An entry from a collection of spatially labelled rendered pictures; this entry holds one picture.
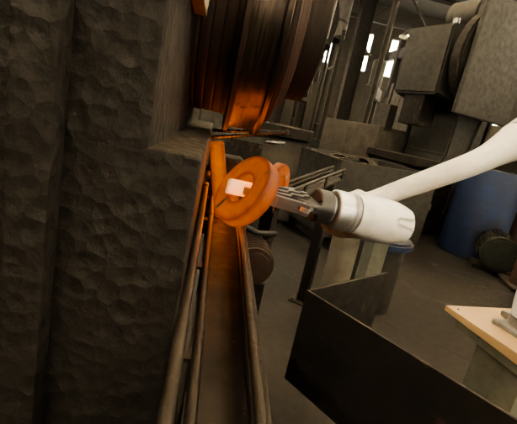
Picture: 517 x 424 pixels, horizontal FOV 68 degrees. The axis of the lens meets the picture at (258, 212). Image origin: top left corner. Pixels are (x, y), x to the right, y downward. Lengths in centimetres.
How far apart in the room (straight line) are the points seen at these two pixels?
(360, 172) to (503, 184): 154
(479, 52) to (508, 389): 329
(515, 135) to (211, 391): 96
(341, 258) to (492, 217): 269
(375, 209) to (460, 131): 395
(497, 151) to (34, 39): 100
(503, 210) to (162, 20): 398
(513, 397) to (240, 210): 120
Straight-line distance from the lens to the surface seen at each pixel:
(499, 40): 456
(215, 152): 87
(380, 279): 67
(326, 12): 79
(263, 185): 72
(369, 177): 316
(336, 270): 169
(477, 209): 417
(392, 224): 89
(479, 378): 172
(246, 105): 75
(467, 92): 430
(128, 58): 42
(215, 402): 46
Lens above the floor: 92
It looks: 14 degrees down
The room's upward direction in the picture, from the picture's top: 12 degrees clockwise
